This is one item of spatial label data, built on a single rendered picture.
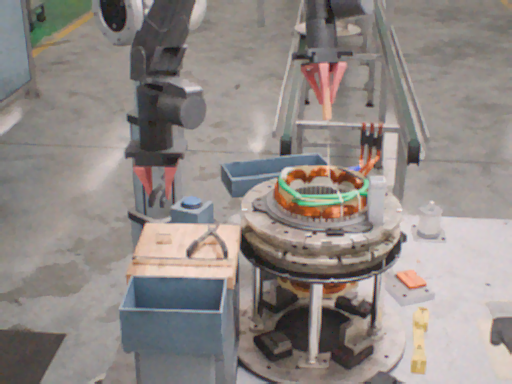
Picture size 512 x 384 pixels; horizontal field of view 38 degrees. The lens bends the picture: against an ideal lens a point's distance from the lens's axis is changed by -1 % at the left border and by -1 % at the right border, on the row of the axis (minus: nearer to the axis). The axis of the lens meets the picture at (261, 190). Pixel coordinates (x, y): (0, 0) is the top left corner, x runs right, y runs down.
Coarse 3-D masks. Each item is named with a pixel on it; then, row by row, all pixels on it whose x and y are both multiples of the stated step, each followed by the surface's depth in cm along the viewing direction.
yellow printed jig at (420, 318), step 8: (416, 312) 165; (424, 312) 166; (416, 320) 162; (424, 320) 163; (416, 328) 162; (424, 328) 163; (416, 336) 160; (416, 344) 157; (416, 352) 155; (424, 352) 154; (416, 360) 148; (424, 360) 148; (416, 368) 149; (424, 368) 149
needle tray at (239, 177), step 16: (256, 160) 178; (272, 160) 179; (288, 160) 181; (304, 160) 182; (320, 160) 181; (224, 176) 174; (240, 176) 179; (256, 176) 179; (272, 176) 169; (240, 192) 169
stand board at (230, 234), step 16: (160, 224) 147; (176, 224) 147; (192, 224) 147; (144, 240) 141; (176, 240) 141; (192, 240) 141; (224, 240) 141; (144, 256) 135; (160, 256) 135; (176, 256) 135; (192, 256) 135; (208, 256) 136; (128, 272) 130; (144, 272) 130; (160, 272) 130; (176, 272) 130; (192, 272) 130; (208, 272) 130; (224, 272) 130
